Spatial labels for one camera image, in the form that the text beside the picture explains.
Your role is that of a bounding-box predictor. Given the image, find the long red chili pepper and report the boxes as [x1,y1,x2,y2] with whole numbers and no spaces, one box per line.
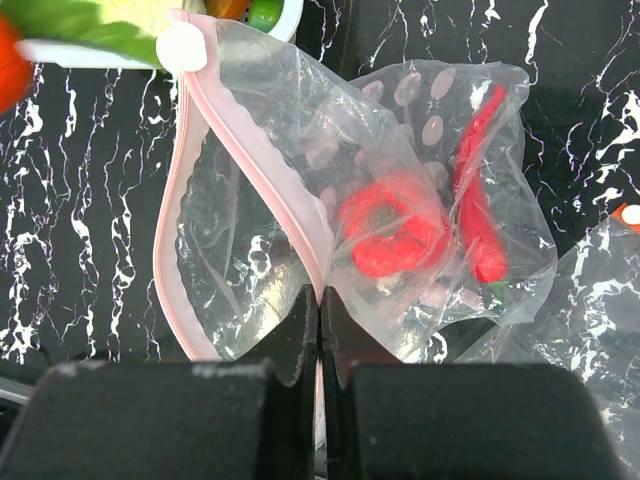
[453,85,508,304]

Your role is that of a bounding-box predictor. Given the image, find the clear pink zip bag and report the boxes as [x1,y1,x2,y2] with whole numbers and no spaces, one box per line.
[153,9,558,361]

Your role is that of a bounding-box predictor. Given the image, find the green napa cabbage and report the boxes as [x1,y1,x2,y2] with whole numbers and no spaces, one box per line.
[1,1,169,67]

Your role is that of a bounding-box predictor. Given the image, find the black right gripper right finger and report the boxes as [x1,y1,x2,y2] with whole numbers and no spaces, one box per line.
[319,288,625,479]

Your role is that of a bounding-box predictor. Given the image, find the red bell pepper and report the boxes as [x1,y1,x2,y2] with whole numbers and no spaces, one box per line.
[339,170,453,278]

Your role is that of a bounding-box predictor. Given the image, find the small red orange pepper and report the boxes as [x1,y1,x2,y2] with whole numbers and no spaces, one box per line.
[0,15,33,113]

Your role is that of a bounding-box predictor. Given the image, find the white plastic basket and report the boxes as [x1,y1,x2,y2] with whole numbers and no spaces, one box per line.
[1,1,304,69]

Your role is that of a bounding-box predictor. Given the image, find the green cucumber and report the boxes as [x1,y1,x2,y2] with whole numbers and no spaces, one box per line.
[247,0,283,33]

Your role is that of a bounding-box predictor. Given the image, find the crumpled clear bag front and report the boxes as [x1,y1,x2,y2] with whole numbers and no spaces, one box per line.
[458,204,639,479]

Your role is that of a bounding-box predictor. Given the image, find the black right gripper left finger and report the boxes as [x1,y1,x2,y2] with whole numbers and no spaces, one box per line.
[9,286,318,479]

